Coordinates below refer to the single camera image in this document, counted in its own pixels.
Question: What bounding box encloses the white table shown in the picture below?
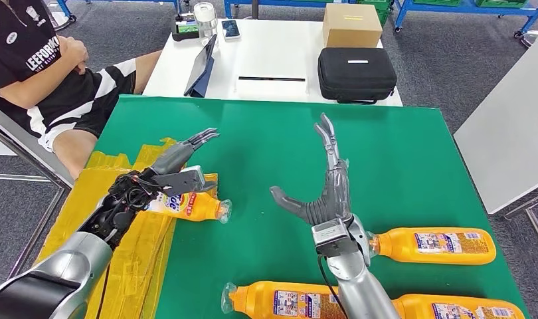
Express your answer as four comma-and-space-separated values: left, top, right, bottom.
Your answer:
452, 35, 538, 261
142, 19, 404, 108

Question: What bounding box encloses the person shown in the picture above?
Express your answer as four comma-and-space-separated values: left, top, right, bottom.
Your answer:
0, 0, 164, 179

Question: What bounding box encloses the black handheld screen device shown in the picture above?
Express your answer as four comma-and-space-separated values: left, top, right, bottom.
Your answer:
171, 13, 201, 43

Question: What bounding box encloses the clear glass jar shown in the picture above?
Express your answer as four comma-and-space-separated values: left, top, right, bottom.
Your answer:
193, 2, 219, 45

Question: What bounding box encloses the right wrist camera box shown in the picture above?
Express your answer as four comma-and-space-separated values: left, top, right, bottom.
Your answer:
312, 217, 360, 259

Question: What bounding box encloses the grey metal chair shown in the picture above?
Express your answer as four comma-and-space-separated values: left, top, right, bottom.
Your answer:
0, 94, 76, 282

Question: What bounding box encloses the green plastic crate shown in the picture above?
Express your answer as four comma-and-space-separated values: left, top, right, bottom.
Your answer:
473, 0, 531, 9
412, 0, 466, 7
356, 0, 393, 27

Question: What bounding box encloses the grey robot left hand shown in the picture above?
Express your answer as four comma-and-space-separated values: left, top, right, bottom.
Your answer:
150, 128, 221, 177

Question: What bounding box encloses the blue metal rack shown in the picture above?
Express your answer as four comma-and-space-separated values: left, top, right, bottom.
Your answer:
55, 0, 183, 23
223, 0, 393, 21
392, 0, 538, 40

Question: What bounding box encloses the person's right hand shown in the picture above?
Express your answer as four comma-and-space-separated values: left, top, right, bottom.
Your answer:
57, 36, 90, 68

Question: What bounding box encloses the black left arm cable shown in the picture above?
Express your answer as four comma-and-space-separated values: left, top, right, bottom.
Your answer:
95, 263, 112, 319

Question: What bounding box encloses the black smartphone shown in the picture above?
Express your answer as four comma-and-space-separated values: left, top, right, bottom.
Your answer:
221, 19, 242, 41

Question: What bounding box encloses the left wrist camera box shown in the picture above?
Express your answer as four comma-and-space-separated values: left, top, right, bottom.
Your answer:
151, 165, 218, 198

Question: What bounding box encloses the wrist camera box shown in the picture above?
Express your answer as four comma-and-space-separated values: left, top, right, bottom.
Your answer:
312, 217, 360, 259
151, 165, 218, 198

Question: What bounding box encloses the tablet in blue cover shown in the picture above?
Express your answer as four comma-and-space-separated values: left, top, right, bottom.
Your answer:
183, 34, 218, 98

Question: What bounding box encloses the orange detergent bottle clear cap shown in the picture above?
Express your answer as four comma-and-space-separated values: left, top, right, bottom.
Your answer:
221, 280, 345, 319
367, 227, 497, 266
392, 293, 527, 319
145, 191, 232, 225

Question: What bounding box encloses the white flat box black slot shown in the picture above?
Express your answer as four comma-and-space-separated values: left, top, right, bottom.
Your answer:
234, 51, 310, 98

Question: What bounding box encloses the brown cardboard box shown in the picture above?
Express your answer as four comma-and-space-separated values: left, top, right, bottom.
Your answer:
322, 3, 383, 49

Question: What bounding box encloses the black zip case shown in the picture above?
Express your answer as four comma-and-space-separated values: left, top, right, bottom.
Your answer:
317, 47, 398, 105

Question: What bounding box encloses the yellow tape patch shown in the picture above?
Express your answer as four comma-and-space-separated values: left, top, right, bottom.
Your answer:
35, 137, 219, 319

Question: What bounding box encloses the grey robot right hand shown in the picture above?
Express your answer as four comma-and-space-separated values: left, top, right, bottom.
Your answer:
268, 112, 353, 226

